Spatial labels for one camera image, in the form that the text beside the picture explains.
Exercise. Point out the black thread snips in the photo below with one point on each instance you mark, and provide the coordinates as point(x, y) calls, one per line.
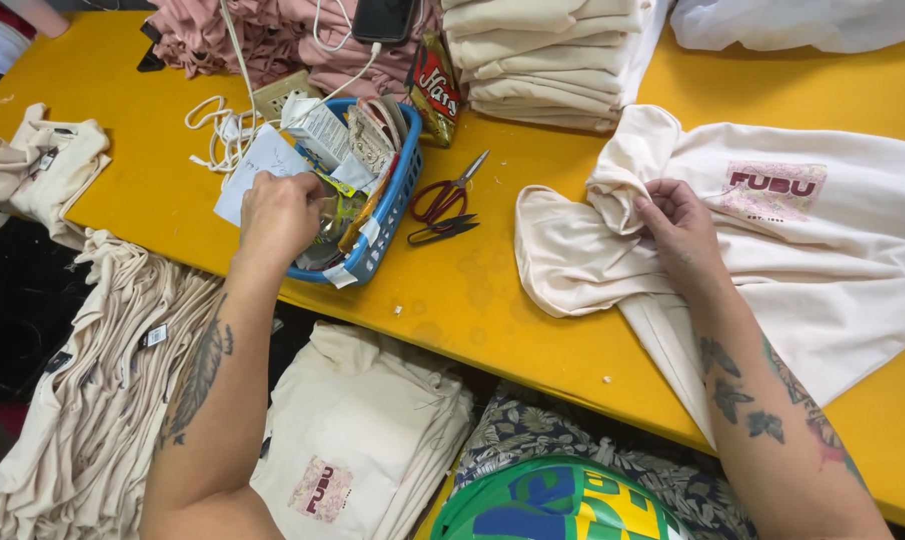
point(441, 229)

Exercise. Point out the white paper sheet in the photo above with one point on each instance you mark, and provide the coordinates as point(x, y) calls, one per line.
point(261, 165)

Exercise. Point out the pile of pink garments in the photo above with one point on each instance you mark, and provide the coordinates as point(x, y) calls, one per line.
point(272, 37)

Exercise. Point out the red and gold snack bag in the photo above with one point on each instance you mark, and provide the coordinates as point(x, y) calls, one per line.
point(433, 90)

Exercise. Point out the black smartphone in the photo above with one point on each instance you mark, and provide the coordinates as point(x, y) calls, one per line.
point(383, 19)

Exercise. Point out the stack of folded cream shirts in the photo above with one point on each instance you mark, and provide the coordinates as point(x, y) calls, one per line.
point(550, 60)

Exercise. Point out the person's floral shorts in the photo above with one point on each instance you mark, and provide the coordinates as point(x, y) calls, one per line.
point(520, 431)

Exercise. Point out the small white carton box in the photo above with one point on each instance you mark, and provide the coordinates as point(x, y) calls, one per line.
point(319, 131)

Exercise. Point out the orange packet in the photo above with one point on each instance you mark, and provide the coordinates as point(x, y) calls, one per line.
point(362, 214)

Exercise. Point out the beige patterned pouch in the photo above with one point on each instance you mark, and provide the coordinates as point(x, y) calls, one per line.
point(370, 139)

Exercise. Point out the black tags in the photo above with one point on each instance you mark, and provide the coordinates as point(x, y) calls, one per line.
point(150, 52)

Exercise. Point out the clear plastic bag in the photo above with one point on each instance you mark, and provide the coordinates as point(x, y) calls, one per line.
point(797, 22)

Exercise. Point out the blue plastic basket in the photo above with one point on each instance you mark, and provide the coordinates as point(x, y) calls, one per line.
point(392, 214)

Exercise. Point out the person's left hand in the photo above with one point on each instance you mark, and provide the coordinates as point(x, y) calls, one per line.
point(276, 217)

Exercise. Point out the cream printed t-shirt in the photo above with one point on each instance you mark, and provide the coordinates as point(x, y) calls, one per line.
point(797, 270)

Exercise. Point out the person's left fingers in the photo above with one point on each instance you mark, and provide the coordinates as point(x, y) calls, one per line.
point(311, 199)

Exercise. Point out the beige power strip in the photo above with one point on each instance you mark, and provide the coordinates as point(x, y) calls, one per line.
point(287, 91)

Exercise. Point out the person's right hand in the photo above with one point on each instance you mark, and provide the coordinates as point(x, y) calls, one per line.
point(685, 232)

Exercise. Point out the heap of cream tagged shirts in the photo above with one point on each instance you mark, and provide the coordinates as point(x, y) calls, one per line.
point(92, 405)

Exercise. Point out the stack of cream printed shirts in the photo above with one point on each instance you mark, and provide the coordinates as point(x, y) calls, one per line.
point(362, 435)

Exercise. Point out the person's green printed shirt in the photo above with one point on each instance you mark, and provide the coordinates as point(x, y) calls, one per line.
point(557, 502)

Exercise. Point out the crumpled cream shirt with tag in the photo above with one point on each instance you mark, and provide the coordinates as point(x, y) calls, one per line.
point(39, 172)

